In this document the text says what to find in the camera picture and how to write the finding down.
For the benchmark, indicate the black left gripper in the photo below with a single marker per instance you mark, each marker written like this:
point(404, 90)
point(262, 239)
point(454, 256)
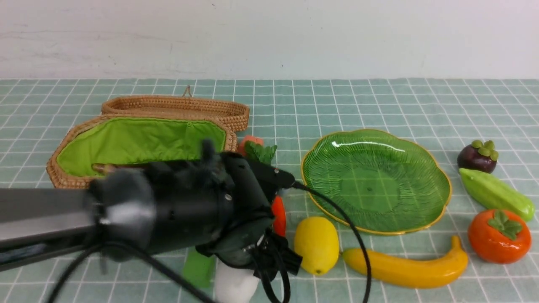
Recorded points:
point(221, 205)

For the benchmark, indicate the orange carrot green leaves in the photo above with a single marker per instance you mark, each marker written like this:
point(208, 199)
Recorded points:
point(266, 154)

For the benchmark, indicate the white radish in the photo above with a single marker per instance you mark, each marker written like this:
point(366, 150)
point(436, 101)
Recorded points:
point(234, 285)

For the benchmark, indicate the yellow lemon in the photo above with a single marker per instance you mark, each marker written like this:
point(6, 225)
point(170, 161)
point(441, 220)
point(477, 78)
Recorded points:
point(316, 241)

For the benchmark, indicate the yellow banana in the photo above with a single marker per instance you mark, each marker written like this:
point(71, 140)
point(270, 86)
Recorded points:
point(420, 273)

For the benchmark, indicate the purple mangosteen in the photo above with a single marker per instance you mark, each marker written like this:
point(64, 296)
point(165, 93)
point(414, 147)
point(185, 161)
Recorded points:
point(479, 155)

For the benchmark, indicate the light green cucumber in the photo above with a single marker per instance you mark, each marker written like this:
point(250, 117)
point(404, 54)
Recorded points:
point(492, 193)

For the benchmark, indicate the orange persimmon green calyx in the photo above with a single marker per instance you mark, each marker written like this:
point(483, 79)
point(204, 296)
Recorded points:
point(499, 236)

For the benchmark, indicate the purple eggplant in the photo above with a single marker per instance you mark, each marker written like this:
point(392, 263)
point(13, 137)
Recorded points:
point(105, 169)

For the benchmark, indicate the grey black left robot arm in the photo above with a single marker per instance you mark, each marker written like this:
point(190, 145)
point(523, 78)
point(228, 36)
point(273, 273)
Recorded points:
point(39, 224)

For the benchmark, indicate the green foam cube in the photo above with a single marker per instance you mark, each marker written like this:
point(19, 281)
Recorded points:
point(198, 269)

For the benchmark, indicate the pink foam cube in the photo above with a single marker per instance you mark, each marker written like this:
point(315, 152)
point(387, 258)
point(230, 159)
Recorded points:
point(246, 139)

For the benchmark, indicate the woven rattan basket lid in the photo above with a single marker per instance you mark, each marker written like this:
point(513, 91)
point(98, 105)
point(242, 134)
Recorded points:
point(231, 114)

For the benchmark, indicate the green checkered tablecloth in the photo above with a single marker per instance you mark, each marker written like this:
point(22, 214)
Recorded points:
point(440, 115)

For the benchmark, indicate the woven rattan basket green lining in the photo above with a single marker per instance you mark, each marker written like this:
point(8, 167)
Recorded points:
point(129, 140)

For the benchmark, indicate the green leaf-shaped glass plate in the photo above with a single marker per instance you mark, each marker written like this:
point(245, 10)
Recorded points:
point(385, 184)

